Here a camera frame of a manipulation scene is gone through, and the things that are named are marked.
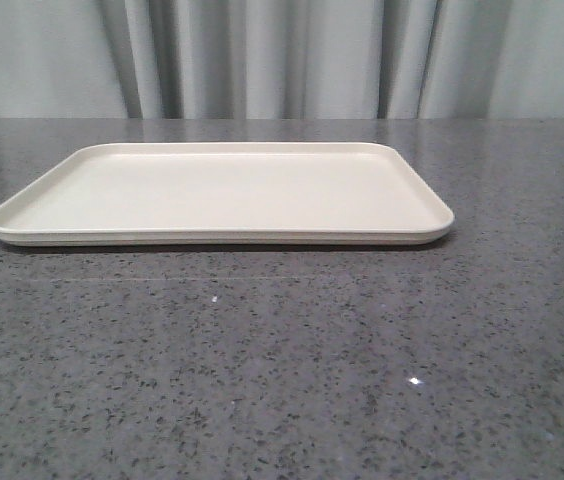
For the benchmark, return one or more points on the cream rectangular plastic tray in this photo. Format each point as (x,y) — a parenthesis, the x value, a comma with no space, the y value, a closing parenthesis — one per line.
(227,192)

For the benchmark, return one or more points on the light grey curtain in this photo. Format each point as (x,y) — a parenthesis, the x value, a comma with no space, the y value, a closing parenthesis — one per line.
(282,59)

